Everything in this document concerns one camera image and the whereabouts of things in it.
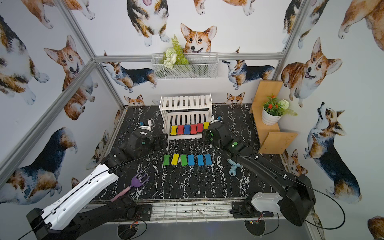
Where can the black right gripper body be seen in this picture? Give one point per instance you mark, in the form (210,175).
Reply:
(208,136)

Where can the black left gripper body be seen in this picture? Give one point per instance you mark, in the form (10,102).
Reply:
(162,141)

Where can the yellow eraser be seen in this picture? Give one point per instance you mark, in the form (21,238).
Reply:
(174,130)
(206,125)
(175,159)

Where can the red eraser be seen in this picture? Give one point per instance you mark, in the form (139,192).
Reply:
(180,130)
(193,130)
(200,128)

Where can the light blue eraser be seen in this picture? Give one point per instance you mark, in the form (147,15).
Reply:
(200,160)
(208,159)
(191,160)

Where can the green eraser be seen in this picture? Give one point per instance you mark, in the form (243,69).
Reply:
(166,160)
(184,160)

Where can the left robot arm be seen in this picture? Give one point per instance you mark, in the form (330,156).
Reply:
(64,220)

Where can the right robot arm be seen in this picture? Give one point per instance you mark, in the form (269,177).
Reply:
(294,197)

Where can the white wooden two-tier shelf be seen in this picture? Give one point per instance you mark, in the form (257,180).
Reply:
(185,110)

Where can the wooden corner shelf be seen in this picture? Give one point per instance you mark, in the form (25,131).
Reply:
(272,140)

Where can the teal dustpan with brush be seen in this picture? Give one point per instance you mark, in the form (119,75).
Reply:
(234,166)

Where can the purple pink garden fork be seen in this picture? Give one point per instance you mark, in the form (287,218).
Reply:
(137,181)

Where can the white plant pot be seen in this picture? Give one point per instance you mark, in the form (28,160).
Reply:
(269,119)

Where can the green potted plant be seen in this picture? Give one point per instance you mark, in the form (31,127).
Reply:
(275,107)

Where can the artificial fern and flowers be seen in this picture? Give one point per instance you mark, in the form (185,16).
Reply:
(174,55)

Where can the white wire wall basket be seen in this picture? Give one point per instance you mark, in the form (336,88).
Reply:
(194,66)

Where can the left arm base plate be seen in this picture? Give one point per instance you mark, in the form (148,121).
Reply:
(143,212)

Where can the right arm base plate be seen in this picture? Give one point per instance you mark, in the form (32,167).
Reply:
(245,210)

